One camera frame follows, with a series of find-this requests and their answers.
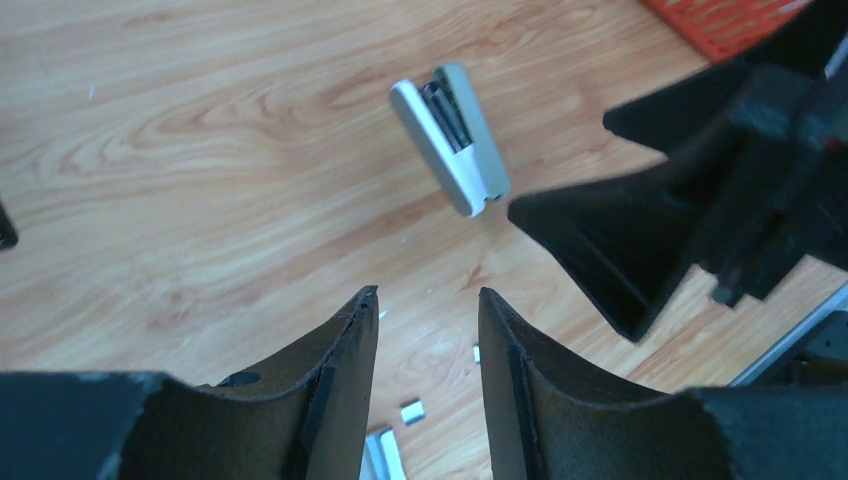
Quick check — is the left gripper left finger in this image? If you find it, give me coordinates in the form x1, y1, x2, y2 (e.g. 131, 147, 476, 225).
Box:
1, 286, 378, 479

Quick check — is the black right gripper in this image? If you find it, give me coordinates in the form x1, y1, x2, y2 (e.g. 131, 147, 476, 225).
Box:
508, 1, 847, 343

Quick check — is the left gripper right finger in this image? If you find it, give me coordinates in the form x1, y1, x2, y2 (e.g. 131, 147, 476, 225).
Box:
478, 288, 847, 479

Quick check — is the grey white stapler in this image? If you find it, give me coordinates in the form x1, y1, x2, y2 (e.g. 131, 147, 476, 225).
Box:
389, 63, 512, 217

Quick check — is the black stapler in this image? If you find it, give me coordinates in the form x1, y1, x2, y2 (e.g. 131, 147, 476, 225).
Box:
0, 203, 19, 251

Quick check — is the red plastic basket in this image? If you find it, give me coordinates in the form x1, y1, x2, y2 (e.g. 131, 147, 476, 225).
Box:
641, 0, 809, 63

